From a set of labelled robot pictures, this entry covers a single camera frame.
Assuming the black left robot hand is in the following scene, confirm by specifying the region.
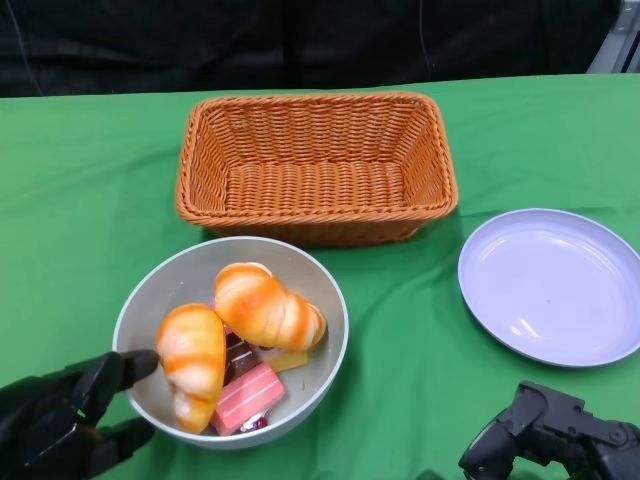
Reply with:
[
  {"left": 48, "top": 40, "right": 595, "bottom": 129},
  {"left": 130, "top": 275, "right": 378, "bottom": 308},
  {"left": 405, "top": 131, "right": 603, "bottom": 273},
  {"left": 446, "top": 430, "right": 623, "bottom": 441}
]
[{"left": 0, "top": 349, "right": 161, "bottom": 480}]

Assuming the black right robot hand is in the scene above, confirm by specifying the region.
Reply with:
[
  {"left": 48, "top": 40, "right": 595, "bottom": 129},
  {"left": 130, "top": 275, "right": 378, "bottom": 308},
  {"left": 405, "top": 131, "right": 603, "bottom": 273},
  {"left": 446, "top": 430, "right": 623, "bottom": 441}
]
[{"left": 458, "top": 379, "right": 640, "bottom": 480}]

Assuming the orange striped bread roll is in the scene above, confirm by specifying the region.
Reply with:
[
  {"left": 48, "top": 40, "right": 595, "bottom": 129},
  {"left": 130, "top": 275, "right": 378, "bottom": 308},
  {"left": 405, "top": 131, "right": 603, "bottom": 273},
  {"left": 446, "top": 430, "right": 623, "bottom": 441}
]
[
  {"left": 155, "top": 303, "right": 228, "bottom": 435},
  {"left": 213, "top": 263, "right": 327, "bottom": 351}
]

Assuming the grey-green bowl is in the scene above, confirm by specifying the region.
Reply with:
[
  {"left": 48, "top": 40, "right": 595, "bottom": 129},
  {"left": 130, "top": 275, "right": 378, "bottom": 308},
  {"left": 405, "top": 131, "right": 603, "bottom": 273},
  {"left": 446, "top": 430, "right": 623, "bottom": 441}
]
[{"left": 112, "top": 235, "right": 350, "bottom": 451}]

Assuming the coral pink layer cake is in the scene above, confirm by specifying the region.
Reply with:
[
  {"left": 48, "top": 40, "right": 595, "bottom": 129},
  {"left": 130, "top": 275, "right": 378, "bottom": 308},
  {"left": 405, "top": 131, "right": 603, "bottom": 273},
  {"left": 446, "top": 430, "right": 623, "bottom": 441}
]
[{"left": 209, "top": 362, "right": 287, "bottom": 436}]

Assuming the chocolate brown layer cake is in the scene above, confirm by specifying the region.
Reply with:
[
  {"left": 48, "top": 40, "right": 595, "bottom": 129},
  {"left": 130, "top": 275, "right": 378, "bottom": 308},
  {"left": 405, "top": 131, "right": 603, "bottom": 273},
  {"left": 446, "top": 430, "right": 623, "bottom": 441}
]
[{"left": 222, "top": 332, "right": 264, "bottom": 386}]

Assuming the yellow cake with fruit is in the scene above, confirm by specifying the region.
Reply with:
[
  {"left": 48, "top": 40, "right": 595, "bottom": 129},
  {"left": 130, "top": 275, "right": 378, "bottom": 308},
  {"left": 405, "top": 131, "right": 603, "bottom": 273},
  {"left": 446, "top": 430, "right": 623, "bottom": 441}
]
[{"left": 269, "top": 349, "right": 310, "bottom": 374}]

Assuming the lilac plate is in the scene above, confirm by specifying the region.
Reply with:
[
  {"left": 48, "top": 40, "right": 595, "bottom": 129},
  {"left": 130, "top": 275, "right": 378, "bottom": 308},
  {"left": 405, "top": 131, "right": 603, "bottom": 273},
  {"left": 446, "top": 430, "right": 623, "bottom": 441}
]
[{"left": 457, "top": 208, "right": 640, "bottom": 369}]

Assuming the orange wicker basket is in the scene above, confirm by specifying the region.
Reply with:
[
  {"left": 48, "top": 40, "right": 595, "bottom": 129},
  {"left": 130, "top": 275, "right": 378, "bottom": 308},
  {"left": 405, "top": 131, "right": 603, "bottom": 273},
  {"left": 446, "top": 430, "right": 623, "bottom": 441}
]
[{"left": 174, "top": 91, "right": 460, "bottom": 249}]

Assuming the green tablecloth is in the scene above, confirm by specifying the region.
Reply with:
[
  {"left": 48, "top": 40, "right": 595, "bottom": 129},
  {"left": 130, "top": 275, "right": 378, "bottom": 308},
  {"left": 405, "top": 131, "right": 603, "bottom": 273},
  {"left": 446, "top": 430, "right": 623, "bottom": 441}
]
[{"left": 0, "top": 72, "right": 640, "bottom": 480}]

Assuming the black backdrop cloth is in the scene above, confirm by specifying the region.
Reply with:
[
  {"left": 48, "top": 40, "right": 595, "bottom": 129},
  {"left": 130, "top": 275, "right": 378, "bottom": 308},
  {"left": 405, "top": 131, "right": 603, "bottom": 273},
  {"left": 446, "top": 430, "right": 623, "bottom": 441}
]
[{"left": 0, "top": 0, "right": 640, "bottom": 100}]

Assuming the grey metal frame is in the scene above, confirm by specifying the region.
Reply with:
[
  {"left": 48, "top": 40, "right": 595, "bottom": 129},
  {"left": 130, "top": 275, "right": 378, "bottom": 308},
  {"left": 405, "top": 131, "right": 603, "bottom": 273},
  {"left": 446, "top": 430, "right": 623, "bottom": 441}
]
[{"left": 584, "top": 0, "right": 640, "bottom": 76}]

